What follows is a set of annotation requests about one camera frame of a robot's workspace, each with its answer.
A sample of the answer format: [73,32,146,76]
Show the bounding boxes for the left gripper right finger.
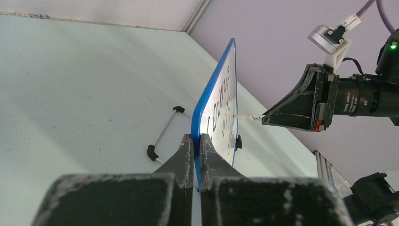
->
[199,134,353,226]

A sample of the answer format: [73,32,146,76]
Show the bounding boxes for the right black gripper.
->
[261,64,399,132]

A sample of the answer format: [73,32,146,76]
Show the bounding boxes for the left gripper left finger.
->
[32,134,194,226]

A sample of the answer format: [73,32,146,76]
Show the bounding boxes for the black whiteboard marker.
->
[233,114,264,121]

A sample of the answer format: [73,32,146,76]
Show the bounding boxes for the blue framed whiteboard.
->
[191,38,239,182]

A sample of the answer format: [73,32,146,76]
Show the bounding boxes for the right black whiteboard foot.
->
[235,134,243,151]

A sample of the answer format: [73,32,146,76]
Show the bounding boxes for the white wire whiteboard stand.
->
[146,105,192,164]

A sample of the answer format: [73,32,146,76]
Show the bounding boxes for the aluminium frame rail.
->
[312,150,352,198]

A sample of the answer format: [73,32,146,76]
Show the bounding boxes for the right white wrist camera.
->
[307,24,351,73]

